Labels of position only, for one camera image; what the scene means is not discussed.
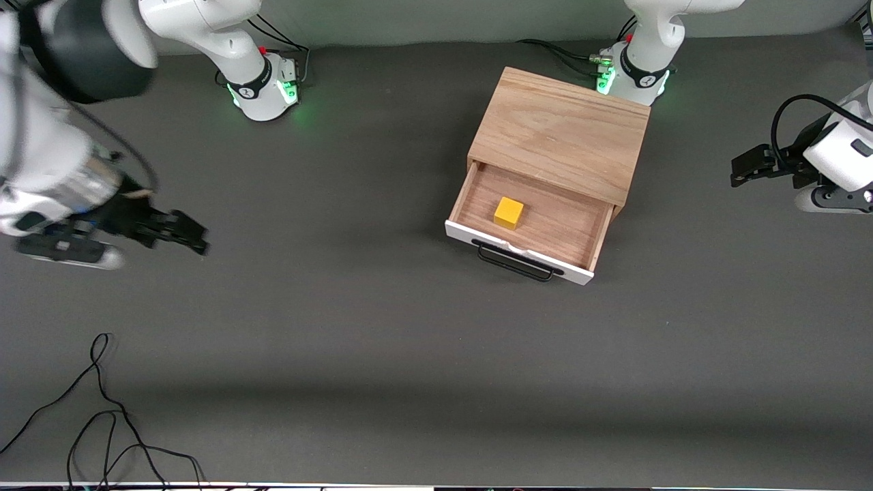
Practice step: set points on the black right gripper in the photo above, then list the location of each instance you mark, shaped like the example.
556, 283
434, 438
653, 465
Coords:
129, 213

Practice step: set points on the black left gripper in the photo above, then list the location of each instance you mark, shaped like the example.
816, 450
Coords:
793, 157

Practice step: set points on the yellow cube block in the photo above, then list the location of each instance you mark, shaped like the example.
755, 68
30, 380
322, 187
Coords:
509, 213

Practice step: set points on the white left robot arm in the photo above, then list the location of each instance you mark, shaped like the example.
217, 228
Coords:
648, 41

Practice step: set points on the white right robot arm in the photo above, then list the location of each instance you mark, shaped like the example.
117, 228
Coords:
41, 136

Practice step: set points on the wooden drawer cabinet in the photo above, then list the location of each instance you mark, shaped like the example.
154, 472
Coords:
559, 129

